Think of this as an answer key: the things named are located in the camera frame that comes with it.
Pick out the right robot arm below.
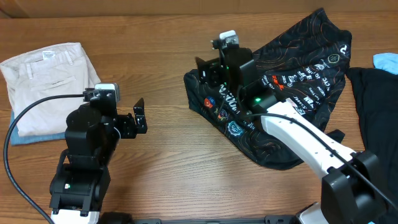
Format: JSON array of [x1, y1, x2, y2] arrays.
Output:
[[236, 91, 397, 223]]

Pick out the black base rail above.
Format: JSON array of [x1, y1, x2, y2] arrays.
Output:
[[99, 212, 299, 224]]

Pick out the folded blue denim garment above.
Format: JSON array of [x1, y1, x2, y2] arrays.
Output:
[[11, 111, 67, 146]]

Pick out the black printed cycling jersey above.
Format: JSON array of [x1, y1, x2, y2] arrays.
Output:
[[183, 8, 352, 170]]

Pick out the folded beige trousers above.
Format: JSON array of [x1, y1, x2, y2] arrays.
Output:
[[1, 42, 100, 137]]

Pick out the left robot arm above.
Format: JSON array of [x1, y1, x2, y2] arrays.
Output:
[[50, 88, 147, 223]]

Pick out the light blue garment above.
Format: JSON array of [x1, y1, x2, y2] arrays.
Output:
[[373, 53, 398, 75]]

